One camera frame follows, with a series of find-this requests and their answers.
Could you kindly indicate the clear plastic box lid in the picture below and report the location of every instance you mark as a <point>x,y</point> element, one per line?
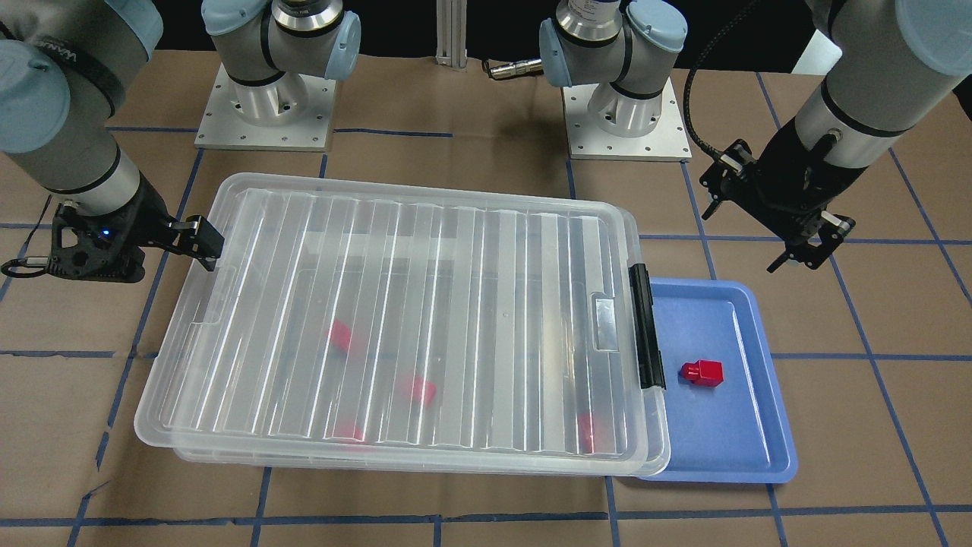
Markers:
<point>395,319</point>

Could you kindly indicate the red block in box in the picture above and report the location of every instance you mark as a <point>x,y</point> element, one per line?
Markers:
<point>342,338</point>
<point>418,391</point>
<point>348,433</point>
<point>586,433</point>

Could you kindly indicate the clear plastic storage box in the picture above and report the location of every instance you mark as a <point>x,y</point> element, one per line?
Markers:
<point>653,425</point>

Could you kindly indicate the aluminium frame post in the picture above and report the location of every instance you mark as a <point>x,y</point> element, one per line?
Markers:
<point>450,29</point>

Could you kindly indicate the red block from tray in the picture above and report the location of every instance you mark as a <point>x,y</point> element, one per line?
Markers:
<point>703,373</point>

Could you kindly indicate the silver cable connector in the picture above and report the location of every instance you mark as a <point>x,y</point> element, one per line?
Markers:
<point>512,70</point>

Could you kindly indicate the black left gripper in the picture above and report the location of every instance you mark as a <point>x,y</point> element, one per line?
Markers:
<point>790,171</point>

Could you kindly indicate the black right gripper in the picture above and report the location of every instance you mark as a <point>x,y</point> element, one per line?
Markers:
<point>143,215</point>

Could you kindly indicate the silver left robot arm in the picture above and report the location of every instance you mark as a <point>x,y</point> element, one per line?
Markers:
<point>898,60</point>

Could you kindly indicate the black box latch handle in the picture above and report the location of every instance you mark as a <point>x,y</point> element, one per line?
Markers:
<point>648,353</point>

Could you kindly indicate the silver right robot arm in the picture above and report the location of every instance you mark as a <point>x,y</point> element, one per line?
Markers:
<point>66,69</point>

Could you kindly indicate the blue plastic tray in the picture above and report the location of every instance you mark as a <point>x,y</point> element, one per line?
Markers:
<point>738,431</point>

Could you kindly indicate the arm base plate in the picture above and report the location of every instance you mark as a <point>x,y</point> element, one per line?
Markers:
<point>294,113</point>
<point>630,121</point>

